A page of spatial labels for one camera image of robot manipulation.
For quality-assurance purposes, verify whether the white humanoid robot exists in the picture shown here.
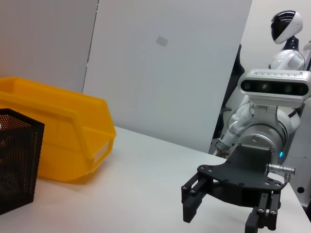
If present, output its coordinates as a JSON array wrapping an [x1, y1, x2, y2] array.
[[216, 10, 307, 156]]

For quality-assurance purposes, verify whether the black mesh pen holder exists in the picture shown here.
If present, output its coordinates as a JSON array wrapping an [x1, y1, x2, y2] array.
[[0, 108, 46, 216]]

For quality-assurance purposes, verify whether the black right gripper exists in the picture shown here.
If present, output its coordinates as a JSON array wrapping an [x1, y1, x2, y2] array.
[[180, 145, 283, 233]]

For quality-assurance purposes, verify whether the right arm cable with plug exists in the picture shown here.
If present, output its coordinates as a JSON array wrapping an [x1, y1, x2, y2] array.
[[266, 163, 296, 189]]

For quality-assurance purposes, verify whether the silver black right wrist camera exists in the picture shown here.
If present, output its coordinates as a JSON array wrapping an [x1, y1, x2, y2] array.
[[237, 69, 311, 122]]

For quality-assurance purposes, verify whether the black office chair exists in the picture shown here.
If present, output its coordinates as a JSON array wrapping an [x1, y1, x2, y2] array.
[[211, 43, 246, 153]]

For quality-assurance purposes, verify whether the yellow plastic bin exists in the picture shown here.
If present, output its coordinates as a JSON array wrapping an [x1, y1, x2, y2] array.
[[0, 77, 117, 185]]

